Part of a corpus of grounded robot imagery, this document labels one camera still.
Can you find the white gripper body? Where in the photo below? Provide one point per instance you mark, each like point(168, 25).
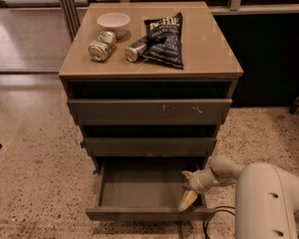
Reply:
point(198, 181)

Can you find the grey bottom drawer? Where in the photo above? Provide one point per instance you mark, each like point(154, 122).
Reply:
point(146, 189)

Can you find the grey drawer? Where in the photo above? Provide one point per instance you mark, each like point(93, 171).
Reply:
point(146, 189)
point(149, 112)
point(150, 146)

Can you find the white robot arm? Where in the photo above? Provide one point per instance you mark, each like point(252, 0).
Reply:
point(266, 196)

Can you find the grey top drawer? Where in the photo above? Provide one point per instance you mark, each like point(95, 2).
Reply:
point(149, 112)

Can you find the grey middle drawer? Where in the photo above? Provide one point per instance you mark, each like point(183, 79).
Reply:
point(150, 146)

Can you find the grey drawer cabinet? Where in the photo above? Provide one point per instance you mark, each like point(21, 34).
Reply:
point(210, 69)

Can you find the silver dark soda can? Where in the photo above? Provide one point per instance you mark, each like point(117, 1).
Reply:
point(136, 49)

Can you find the dark blue chip bag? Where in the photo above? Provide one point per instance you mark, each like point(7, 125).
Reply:
point(164, 36)

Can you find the green white soda can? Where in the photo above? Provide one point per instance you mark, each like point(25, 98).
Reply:
point(101, 48)

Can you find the white bowl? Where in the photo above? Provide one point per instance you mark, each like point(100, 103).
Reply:
point(118, 23)

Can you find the dark object by wall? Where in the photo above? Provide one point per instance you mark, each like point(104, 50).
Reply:
point(294, 109)

